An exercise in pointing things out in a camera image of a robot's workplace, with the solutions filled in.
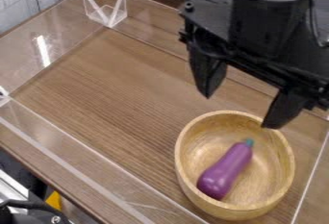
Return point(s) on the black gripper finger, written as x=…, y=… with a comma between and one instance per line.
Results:
x=290, y=101

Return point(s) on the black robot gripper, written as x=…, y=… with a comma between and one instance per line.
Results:
x=266, y=37

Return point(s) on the brown wooden bowl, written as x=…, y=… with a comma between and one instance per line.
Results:
x=263, y=182

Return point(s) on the purple toy eggplant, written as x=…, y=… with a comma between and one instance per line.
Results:
x=218, y=177

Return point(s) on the yellow object under table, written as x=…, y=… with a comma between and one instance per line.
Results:
x=53, y=200

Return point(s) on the clear acrylic corner bracket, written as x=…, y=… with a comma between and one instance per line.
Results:
x=107, y=15

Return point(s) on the clear acrylic tray wall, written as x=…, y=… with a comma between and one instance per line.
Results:
x=95, y=101

